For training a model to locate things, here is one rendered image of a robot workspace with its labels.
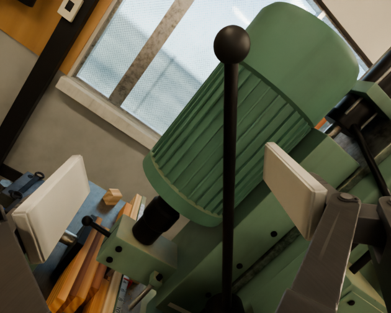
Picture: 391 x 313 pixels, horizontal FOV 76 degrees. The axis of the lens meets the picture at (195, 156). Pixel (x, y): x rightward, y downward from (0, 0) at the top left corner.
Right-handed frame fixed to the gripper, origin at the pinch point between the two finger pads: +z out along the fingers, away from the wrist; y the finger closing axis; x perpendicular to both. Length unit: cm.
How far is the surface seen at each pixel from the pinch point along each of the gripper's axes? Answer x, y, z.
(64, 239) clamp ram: -25.5, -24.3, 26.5
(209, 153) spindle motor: -5.2, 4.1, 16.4
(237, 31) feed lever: 9.2, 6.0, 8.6
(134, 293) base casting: -54, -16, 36
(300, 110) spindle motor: 0.3, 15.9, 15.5
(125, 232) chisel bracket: -22.0, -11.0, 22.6
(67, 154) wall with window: -52, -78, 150
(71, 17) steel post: 29, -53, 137
